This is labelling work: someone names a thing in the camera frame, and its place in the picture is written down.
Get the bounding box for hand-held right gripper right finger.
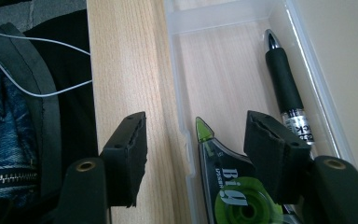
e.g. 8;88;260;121
242;109;313;205

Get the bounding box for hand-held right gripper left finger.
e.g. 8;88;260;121
99;111;148;208

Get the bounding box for green correction tape dispenser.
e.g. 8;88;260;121
195;116;299;224

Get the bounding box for black pen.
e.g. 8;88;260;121
264;28;316;147

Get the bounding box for translucent plastic pencil case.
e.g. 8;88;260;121
162;0;357;224

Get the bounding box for black bag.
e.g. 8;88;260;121
0;8;100;200

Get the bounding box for blue denim jeans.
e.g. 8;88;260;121
0;43;41;203

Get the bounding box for white cable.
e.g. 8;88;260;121
0;26;93;98

